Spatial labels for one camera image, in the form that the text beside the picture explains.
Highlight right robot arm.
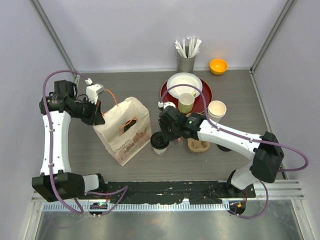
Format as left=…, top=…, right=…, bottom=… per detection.
left=158, top=106, right=285, bottom=198

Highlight aluminium frame rail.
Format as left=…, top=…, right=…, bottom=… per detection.
left=31, top=179, right=305, bottom=212

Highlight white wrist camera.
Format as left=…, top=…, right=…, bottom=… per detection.
left=157, top=101, right=176, bottom=111
left=85, top=78, right=105, bottom=105

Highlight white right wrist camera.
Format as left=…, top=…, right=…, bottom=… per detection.
left=157, top=101, right=176, bottom=111

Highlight brown cardboard cup carrier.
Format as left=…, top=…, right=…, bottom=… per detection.
left=187, top=138, right=210, bottom=153

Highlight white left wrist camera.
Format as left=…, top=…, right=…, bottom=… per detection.
left=85, top=78, right=105, bottom=105

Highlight orange bowl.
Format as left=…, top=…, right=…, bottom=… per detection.
left=209, top=58, right=228, bottom=75

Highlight grey straw holder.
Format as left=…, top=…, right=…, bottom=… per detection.
left=176, top=55, right=196, bottom=74

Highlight white wrapped straws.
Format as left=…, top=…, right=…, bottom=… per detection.
left=174, top=36, right=202, bottom=59

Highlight red round tray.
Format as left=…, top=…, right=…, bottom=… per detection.
left=163, top=79, right=213, bottom=114

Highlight white paper plate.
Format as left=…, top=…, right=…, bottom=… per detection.
left=166, top=72, right=203, bottom=99

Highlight black cup lid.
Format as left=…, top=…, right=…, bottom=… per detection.
left=150, top=131, right=170, bottom=150
left=123, top=119, right=137, bottom=133

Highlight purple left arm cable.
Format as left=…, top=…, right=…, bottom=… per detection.
left=42, top=69, right=130, bottom=230

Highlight paper takeout bag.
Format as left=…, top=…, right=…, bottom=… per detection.
left=93, top=96, right=152, bottom=167

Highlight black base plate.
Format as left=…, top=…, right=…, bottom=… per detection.
left=77, top=179, right=257, bottom=205

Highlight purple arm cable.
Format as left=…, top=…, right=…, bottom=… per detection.
left=157, top=84, right=310, bottom=218
left=42, top=69, right=130, bottom=230

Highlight stack of white paper cups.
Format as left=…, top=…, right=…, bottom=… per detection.
left=207, top=100, right=227, bottom=123

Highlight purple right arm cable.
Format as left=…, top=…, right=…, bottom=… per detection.
left=157, top=84, right=310, bottom=218

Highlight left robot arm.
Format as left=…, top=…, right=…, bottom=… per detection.
left=31, top=80, right=107, bottom=202

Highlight black cup lids stack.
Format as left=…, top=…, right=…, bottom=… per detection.
left=217, top=144, right=231, bottom=152

